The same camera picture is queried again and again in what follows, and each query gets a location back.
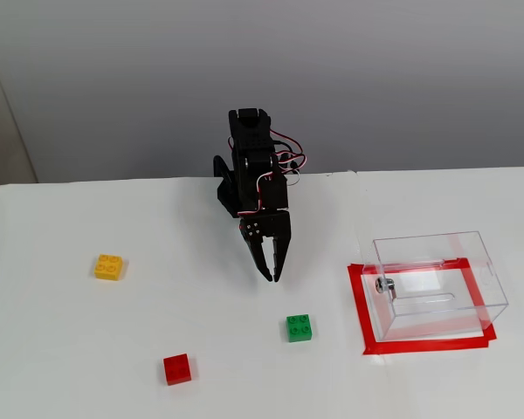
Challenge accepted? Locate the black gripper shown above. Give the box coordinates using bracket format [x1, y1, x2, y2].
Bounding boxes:
[238, 208, 293, 284]

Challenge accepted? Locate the yellow lego brick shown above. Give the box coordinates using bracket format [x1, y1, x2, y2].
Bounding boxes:
[93, 253, 129, 281]

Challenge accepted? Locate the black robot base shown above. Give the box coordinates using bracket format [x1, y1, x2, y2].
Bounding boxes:
[213, 155, 245, 219]

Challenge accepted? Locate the green lego brick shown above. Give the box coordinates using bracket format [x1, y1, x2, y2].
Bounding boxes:
[286, 313, 314, 344]

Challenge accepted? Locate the silver box lock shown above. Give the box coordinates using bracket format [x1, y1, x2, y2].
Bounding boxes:
[374, 277, 401, 302]

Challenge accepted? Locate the red lego brick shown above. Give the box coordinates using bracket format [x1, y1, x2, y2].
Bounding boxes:
[162, 353, 197, 387]

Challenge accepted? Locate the transparent plastic box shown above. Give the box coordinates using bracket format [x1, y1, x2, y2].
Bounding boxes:
[361, 230, 509, 344]

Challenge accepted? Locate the red white servo wire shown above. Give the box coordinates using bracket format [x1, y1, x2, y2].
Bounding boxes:
[238, 130, 309, 217]

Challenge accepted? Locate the black cable with plug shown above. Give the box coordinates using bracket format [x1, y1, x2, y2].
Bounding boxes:
[274, 139, 300, 187]

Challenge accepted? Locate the red tape frame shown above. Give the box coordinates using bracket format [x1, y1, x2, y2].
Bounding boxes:
[347, 257, 498, 357]

